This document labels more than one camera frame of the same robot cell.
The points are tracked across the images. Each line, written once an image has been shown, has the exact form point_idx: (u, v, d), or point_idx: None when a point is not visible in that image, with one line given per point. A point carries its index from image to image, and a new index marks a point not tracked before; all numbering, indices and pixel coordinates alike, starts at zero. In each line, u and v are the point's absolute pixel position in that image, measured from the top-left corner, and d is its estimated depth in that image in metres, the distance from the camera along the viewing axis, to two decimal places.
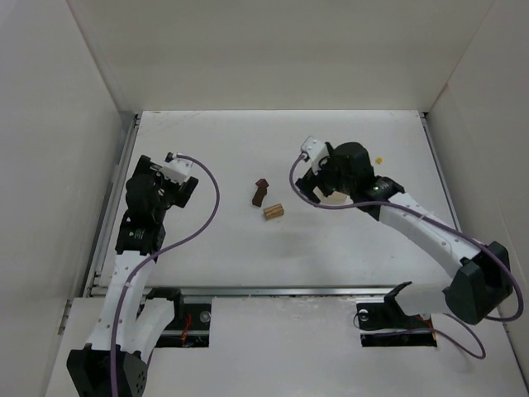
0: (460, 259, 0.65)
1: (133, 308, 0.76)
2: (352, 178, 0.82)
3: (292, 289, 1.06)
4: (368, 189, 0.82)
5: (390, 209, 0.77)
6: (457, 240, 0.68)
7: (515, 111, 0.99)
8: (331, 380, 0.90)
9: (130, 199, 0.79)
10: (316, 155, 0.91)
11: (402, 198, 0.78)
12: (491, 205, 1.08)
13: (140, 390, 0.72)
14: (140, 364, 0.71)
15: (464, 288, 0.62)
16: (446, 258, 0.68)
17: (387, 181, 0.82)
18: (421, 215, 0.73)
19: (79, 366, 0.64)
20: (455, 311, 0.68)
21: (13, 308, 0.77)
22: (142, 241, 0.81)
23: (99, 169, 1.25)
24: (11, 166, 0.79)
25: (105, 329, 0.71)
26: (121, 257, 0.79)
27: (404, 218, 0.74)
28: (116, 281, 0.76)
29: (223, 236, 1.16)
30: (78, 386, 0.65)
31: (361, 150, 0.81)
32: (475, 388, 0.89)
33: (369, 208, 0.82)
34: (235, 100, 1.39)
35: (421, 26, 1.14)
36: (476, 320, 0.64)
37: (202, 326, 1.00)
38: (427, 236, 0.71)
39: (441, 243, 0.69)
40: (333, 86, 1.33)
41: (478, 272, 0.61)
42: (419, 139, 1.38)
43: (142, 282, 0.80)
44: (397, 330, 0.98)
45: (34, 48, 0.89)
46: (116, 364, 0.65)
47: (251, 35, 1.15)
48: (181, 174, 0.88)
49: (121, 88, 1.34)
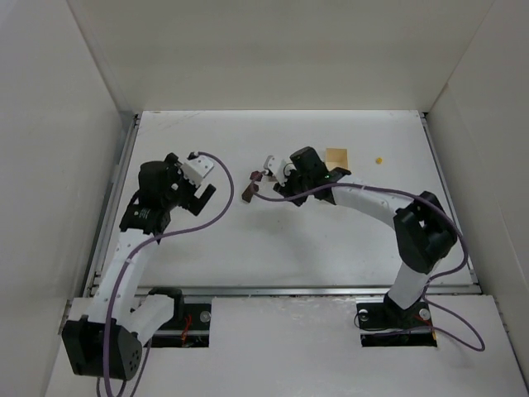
0: (397, 210, 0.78)
1: (132, 285, 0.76)
2: (307, 174, 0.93)
3: (291, 289, 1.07)
4: (321, 180, 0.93)
5: (339, 188, 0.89)
6: (393, 198, 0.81)
7: (514, 112, 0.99)
8: (331, 380, 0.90)
9: (144, 177, 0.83)
10: (276, 169, 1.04)
11: (349, 178, 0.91)
12: (491, 206, 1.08)
13: (133, 370, 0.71)
14: (135, 341, 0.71)
15: (405, 234, 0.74)
16: (388, 215, 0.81)
17: (335, 171, 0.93)
18: (363, 186, 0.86)
19: (75, 337, 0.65)
20: (410, 264, 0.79)
21: (13, 308, 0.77)
22: (147, 220, 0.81)
23: (99, 169, 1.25)
24: (11, 168, 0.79)
25: (102, 301, 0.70)
26: (124, 235, 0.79)
27: (351, 193, 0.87)
28: (118, 255, 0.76)
29: (224, 237, 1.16)
30: (71, 358, 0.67)
31: (307, 150, 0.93)
32: (475, 388, 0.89)
33: (326, 195, 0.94)
34: (235, 101, 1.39)
35: (421, 27, 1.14)
36: (429, 263, 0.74)
37: (202, 326, 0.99)
38: (370, 202, 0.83)
39: (381, 203, 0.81)
40: (333, 87, 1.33)
41: (411, 216, 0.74)
42: (419, 140, 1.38)
43: (143, 260, 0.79)
44: (397, 330, 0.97)
45: (35, 49, 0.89)
46: (111, 339, 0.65)
47: (252, 35, 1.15)
48: (197, 174, 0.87)
49: (121, 89, 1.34)
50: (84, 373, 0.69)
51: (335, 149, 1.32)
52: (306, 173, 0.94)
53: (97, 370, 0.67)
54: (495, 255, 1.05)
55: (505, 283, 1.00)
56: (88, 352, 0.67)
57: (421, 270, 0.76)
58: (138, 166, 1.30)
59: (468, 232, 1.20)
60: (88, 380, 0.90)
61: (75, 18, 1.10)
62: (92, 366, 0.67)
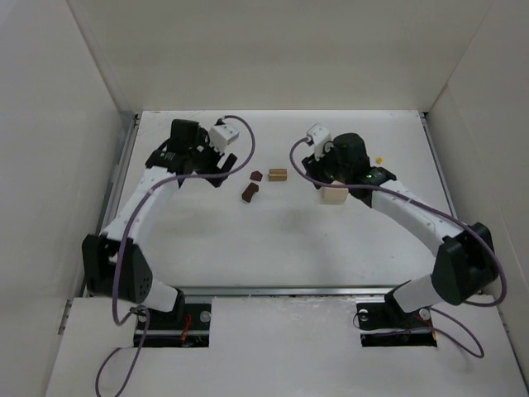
0: (442, 236, 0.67)
1: (150, 217, 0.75)
2: (349, 166, 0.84)
3: (291, 289, 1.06)
4: (361, 177, 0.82)
5: (380, 193, 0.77)
6: (440, 221, 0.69)
7: (514, 111, 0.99)
8: (331, 380, 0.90)
9: (175, 126, 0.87)
10: (320, 141, 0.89)
11: (393, 184, 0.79)
12: (492, 205, 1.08)
13: (141, 296, 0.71)
14: (146, 267, 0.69)
15: (446, 265, 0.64)
16: (430, 239, 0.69)
17: (379, 170, 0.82)
18: (408, 198, 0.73)
19: (93, 251, 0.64)
20: (440, 290, 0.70)
21: (13, 308, 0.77)
22: (171, 160, 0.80)
23: (99, 169, 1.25)
24: (11, 168, 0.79)
25: (121, 222, 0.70)
26: (150, 171, 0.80)
27: (393, 202, 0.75)
28: (140, 188, 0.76)
29: (224, 237, 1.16)
30: (87, 272, 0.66)
31: (357, 141, 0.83)
32: (475, 388, 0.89)
33: (363, 195, 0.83)
34: (235, 101, 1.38)
35: (421, 26, 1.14)
36: (460, 298, 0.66)
37: (202, 326, 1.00)
38: (413, 218, 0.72)
39: (426, 224, 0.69)
40: (333, 86, 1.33)
41: (458, 248, 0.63)
42: (419, 139, 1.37)
43: (163, 198, 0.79)
44: (397, 330, 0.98)
45: (35, 48, 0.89)
46: (126, 257, 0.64)
47: (252, 35, 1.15)
48: (223, 137, 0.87)
49: (121, 89, 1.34)
50: (96, 292, 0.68)
51: None
52: (347, 165, 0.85)
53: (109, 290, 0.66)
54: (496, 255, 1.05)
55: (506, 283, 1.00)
56: (102, 270, 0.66)
57: (452, 299, 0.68)
58: (138, 166, 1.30)
59: None
60: (88, 380, 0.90)
61: (75, 17, 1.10)
62: (105, 287, 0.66)
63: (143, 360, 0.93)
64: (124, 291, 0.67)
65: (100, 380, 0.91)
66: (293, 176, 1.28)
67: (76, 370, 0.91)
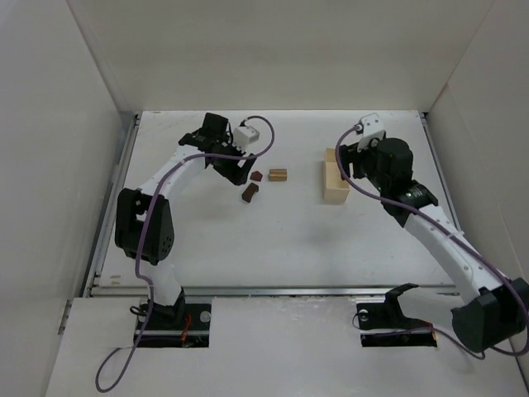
0: (478, 287, 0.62)
1: (178, 184, 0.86)
2: (388, 176, 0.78)
3: (291, 289, 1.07)
4: (399, 193, 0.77)
5: (418, 218, 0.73)
6: (480, 268, 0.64)
7: (514, 111, 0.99)
8: (331, 380, 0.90)
9: (208, 117, 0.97)
10: (369, 131, 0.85)
11: (434, 210, 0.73)
12: (492, 205, 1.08)
13: (163, 252, 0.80)
14: (169, 227, 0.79)
15: (477, 318, 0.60)
16: (464, 283, 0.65)
17: (421, 190, 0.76)
18: (450, 233, 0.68)
19: (129, 201, 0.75)
20: (459, 332, 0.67)
21: (14, 308, 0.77)
22: (202, 142, 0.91)
23: (99, 169, 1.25)
24: (11, 168, 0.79)
25: (153, 183, 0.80)
26: (183, 147, 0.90)
27: (431, 232, 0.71)
28: (172, 159, 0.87)
29: (224, 237, 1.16)
30: (118, 222, 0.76)
31: (407, 152, 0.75)
32: (475, 388, 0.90)
33: (397, 212, 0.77)
34: (235, 101, 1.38)
35: (421, 27, 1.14)
36: (480, 348, 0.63)
37: (202, 326, 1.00)
38: (450, 257, 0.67)
39: (464, 268, 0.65)
40: (333, 86, 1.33)
41: (494, 305, 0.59)
42: (419, 139, 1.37)
43: (192, 170, 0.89)
44: (397, 330, 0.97)
45: (35, 49, 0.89)
46: (155, 212, 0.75)
47: (252, 35, 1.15)
48: (245, 136, 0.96)
49: (121, 88, 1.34)
50: (123, 245, 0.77)
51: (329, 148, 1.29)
52: (388, 173, 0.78)
53: (135, 241, 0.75)
54: (496, 255, 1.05)
55: None
56: (132, 222, 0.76)
57: (471, 346, 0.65)
58: (138, 166, 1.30)
59: (469, 232, 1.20)
60: (88, 380, 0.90)
61: (75, 17, 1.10)
62: (131, 239, 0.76)
63: (143, 360, 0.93)
64: (149, 245, 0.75)
65: (100, 380, 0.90)
66: (293, 176, 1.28)
67: (75, 370, 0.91)
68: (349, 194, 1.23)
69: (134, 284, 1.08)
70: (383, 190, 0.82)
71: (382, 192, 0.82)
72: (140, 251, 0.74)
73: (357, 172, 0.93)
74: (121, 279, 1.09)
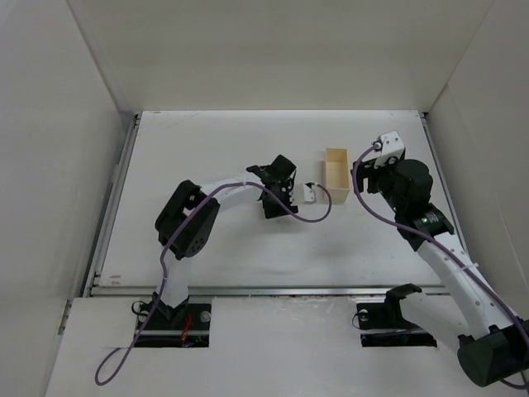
0: (489, 324, 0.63)
1: (231, 201, 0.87)
2: (406, 199, 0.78)
3: (291, 289, 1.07)
4: (415, 217, 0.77)
5: (433, 246, 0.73)
6: (492, 304, 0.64)
7: (514, 112, 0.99)
8: (330, 380, 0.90)
9: (283, 161, 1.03)
10: (388, 151, 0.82)
11: (450, 239, 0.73)
12: (492, 206, 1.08)
13: (191, 251, 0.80)
14: (206, 231, 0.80)
15: (483, 355, 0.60)
16: (474, 318, 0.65)
17: (439, 216, 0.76)
18: (464, 265, 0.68)
19: (186, 192, 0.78)
20: (464, 365, 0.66)
21: (13, 308, 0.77)
22: (268, 179, 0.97)
23: (100, 169, 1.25)
24: (11, 169, 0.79)
25: (212, 187, 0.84)
26: (247, 174, 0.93)
27: (444, 262, 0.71)
28: (235, 178, 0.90)
29: (224, 238, 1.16)
30: (166, 206, 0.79)
31: (426, 176, 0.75)
32: (474, 388, 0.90)
33: (410, 236, 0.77)
34: (235, 100, 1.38)
35: (422, 26, 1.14)
36: (484, 382, 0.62)
37: (202, 326, 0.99)
38: (462, 290, 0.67)
39: (475, 303, 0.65)
40: (335, 87, 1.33)
41: (502, 346, 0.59)
42: (419, 139, 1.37)
43: (246, 195, 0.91)
44: (397, 330, 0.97)
45: (35, 50, 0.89)
46: (203, 211, 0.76)
47: (251, 36, 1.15)
48: (302, 195, 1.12)
49: (121, 89, 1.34)
50: (160, 228, 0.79)
51: (335, 148, 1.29)
52: (405, 196, 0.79)
53: (171, 231, 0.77)
54: (496, 255, 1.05)
55: (506, 283, 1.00)
56: (178, 212, 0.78)
57: (476, 380, 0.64)
58: (137, 165, 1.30)
59: (468, 232, 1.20)
60: (87, 380, 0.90)
61: (76, 18, 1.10)
62: (172, 225, 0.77)
63: (143, 360, 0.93)
64: (181, 238, 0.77)
65: (100, 375, 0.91)
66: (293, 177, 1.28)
67: (75, 370, 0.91)
68: (349, 194, 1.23)
69: (134, 284, 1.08)
70: (397, 212, 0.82)
71: (397, 213, 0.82)
72: (172, 241, 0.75)
73: (372, 187, 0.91)
74: (121, 279, 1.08)
